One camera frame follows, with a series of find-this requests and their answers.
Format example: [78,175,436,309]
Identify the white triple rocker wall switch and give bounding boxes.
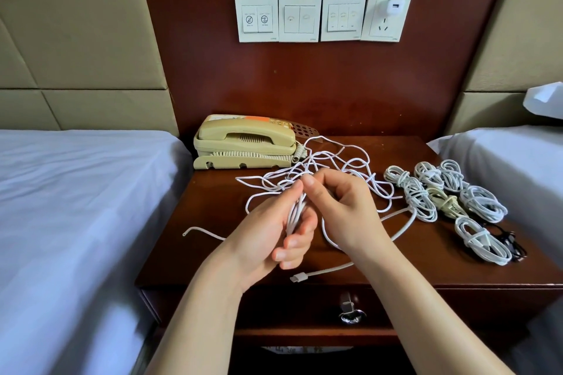
[320,0,368,43]

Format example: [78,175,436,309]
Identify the person's left hand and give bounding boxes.
[206,179,320,294]

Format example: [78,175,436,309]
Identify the thin black cable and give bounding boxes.
[493,225,528,263]

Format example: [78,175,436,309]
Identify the dark wooden wall panel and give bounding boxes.
[134,0,517,141]

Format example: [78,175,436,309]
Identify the right bed white sheet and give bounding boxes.
[428,124,563,375]

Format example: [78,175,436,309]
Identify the wooden nightstand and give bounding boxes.
[134,135,563,375]

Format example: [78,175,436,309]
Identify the white wall socket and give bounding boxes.
[361,0,413,43]

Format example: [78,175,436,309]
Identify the white pillow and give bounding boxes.
[523,82,563,120]

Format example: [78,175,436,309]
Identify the person's right hand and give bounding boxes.
[301,168,403,268]

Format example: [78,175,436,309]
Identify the person's right forearm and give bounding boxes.
[365,243,515,375]

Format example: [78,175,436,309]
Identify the white crumpled bag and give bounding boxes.
[264,345,353,356]

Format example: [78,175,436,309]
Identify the cream cable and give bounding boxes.
[428,187,469,220]

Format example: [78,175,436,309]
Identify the left bed white sheet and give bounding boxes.
[0,129,195,375]

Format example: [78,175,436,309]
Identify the metal ring drawer handle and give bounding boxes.
[338,293,367,326]

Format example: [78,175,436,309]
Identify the beige padded headboard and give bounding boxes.
[0,0,179,136]
[444,0,563,134]

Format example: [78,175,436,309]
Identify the beige corded telephone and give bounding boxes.
[192,114,320,170]

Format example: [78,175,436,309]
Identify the dark wooden drawer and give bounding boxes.
[158,289,551,332]

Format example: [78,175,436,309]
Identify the bed white sheet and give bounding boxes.
[0,129,195,375]
[428,124,563,375]

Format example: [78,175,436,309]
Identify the white double rocker wall switch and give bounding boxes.
[278,0,323,43]

